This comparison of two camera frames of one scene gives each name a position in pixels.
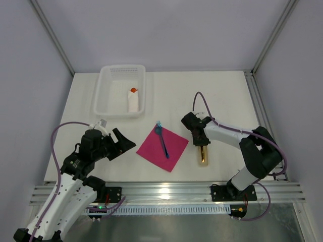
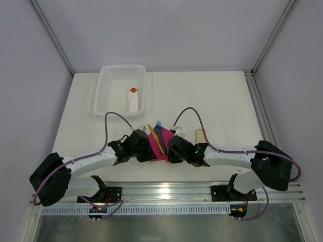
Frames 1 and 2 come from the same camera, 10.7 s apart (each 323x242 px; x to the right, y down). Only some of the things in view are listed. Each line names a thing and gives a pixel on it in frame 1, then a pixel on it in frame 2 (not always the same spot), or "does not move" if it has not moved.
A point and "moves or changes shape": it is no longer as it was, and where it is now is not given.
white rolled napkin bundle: x=133 y=101 does not move
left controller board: x=96 y=217 does not move
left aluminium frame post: x=53 y=35 does not move
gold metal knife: x=203 y=154 moves or changes shape
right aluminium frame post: x=289 y=7 does not move
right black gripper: x=201 y=140 to x=174 y=148
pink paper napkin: x=152 y=148 moves or changes shape
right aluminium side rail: x=263 y=118 does not move
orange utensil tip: x=133 y=89 does not move
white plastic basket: x=113 y=81 does not move
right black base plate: x=230 y=192 does not move
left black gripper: x=112 y=145 to x=148 y=147
